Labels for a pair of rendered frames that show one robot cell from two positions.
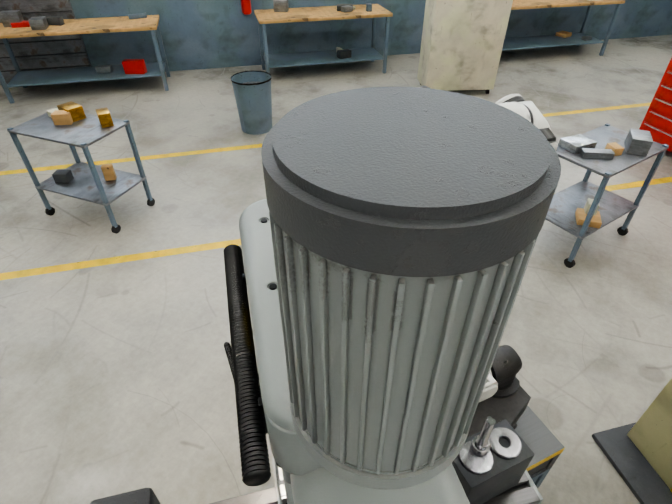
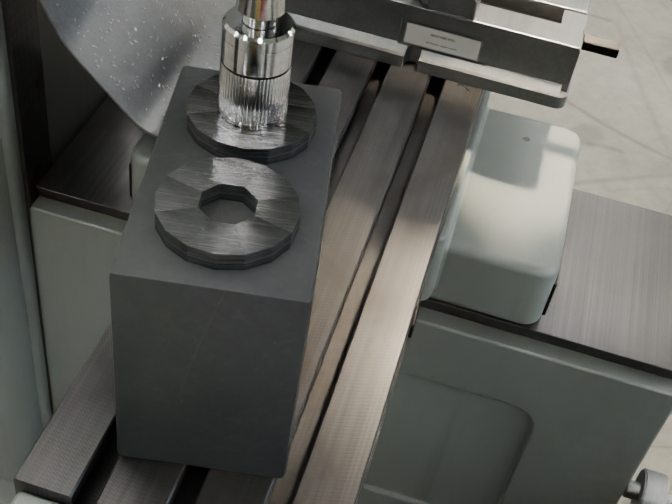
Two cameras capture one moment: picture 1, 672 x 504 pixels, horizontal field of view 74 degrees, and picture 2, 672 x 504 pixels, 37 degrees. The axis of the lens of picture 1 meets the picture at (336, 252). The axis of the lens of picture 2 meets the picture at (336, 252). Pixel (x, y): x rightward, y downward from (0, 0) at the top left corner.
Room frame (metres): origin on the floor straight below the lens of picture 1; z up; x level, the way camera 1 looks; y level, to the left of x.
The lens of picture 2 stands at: (0.88, -0.87, 1.54)
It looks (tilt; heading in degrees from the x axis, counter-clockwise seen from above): 44 degrees down; 113
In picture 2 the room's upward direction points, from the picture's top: 10 degrees clockwise
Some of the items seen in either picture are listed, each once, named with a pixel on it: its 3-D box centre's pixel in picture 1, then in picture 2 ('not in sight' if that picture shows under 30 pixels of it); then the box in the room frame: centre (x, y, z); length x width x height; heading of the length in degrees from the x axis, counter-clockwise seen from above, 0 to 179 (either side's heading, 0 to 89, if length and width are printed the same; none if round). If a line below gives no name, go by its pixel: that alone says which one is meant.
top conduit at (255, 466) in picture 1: (244, 337); not in sight; (0.46, 0.14, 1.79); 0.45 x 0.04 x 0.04; 14
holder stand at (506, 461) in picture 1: (483, 465); (233, 261); (0.62, -0.43, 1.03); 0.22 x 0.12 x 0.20; 115
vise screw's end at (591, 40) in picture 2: not in sight; (600, 46); (0.73, 0.14, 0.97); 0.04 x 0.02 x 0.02; 14
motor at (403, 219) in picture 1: (389, 299); not in sight; (0.29, -0.05, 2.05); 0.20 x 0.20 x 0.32
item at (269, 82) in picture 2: (478, 450); (255, 72); (0.60, -0.39, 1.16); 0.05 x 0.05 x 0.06
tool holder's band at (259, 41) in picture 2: (481, 444); (259, 26); (0.60, -0.39, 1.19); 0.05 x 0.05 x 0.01
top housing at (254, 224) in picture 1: (331, 303); not in sight; (0.52, 0.01, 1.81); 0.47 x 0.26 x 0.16; 14
